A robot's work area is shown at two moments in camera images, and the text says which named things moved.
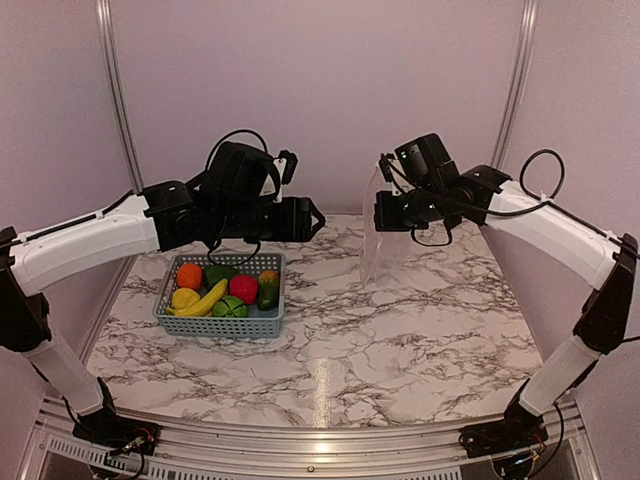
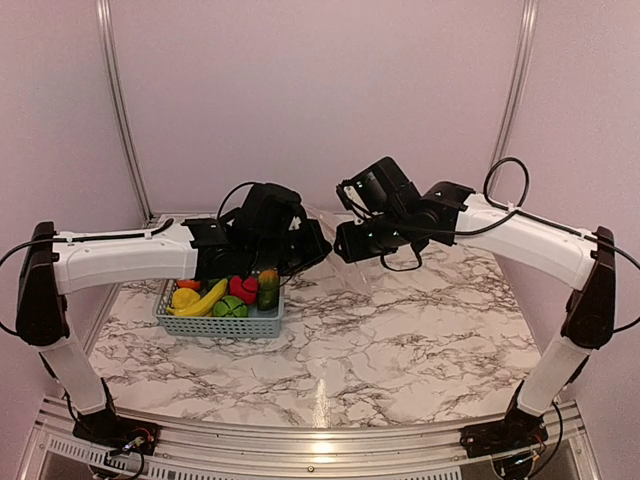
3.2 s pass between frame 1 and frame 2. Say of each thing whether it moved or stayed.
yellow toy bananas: stayed
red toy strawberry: stayed
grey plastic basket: stayed
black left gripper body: moved
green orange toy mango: stayed
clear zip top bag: moved
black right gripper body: moved
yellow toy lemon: stayed
